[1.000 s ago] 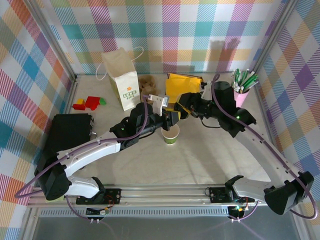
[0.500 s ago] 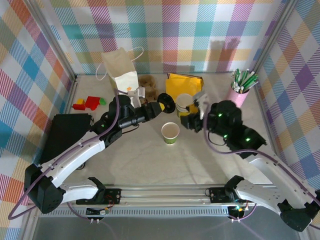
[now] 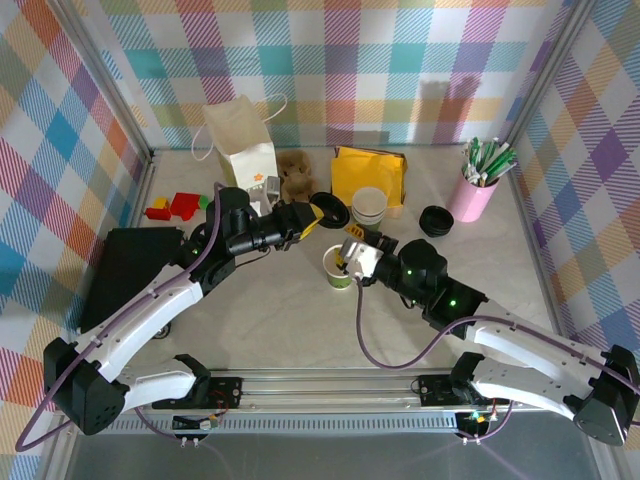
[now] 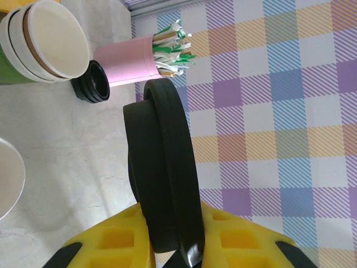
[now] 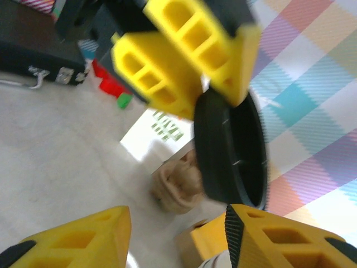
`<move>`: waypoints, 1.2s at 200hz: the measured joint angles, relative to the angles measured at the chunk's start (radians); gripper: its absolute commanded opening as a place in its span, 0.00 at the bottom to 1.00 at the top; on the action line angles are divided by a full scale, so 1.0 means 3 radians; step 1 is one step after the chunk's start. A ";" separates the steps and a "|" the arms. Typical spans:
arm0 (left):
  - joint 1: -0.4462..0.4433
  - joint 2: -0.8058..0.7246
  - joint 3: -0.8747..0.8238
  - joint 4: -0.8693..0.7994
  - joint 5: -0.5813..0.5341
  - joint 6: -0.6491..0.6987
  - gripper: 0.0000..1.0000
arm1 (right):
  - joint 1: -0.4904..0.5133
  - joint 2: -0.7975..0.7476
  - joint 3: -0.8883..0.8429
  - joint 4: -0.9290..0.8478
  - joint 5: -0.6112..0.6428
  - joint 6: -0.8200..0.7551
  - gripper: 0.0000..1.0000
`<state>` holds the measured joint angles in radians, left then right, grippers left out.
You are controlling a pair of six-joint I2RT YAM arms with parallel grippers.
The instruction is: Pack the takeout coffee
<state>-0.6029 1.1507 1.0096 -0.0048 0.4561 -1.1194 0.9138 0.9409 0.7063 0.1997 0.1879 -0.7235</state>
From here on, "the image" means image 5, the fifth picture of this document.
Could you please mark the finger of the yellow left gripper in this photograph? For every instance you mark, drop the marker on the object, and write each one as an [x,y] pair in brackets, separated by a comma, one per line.
[161,69]
[212,47]

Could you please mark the plaid backdrop cloth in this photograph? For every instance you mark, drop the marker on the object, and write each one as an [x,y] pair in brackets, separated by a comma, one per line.
[306,83]

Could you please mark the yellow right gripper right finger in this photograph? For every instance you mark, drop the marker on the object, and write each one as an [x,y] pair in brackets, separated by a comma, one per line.
[279,245]

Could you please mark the small green toy block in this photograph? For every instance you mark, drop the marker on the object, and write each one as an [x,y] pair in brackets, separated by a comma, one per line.
[125,101]

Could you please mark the large red toy block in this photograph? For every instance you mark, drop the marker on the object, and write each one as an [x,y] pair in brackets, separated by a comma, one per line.
[108,78]

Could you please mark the white paper takeout bag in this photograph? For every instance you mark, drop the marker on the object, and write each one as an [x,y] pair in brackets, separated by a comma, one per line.
[145,142]

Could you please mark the yellow paper envelope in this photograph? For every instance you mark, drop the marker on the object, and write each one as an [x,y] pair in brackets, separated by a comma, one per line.
[209,237]

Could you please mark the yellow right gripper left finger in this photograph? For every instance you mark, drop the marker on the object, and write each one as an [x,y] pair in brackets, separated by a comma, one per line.
[83,240]

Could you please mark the black round bowl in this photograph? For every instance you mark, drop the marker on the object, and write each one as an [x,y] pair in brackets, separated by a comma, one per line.
[217,145]

